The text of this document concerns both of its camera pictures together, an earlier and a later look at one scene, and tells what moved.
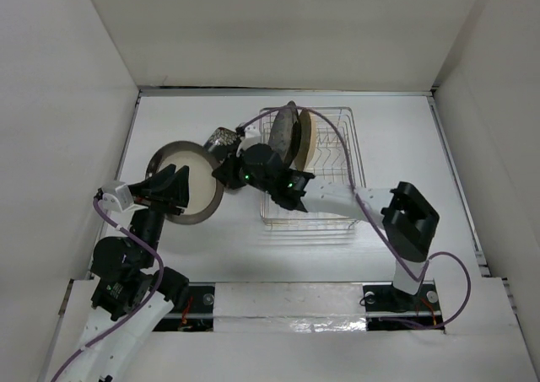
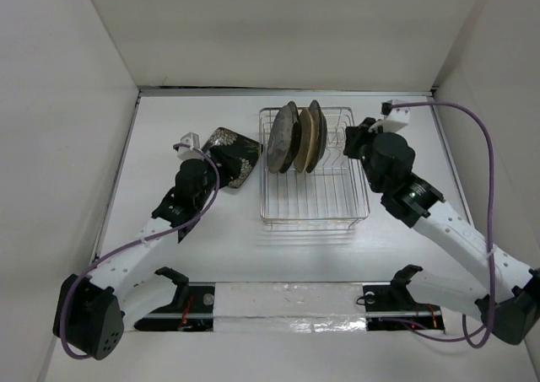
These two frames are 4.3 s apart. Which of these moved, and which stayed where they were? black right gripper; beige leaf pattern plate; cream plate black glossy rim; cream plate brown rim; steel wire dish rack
Moved: black right gripper; cream plate brown rim
Stayed: beige leaf pattern plate; cream plate black glossy rim; steel wire dish rack
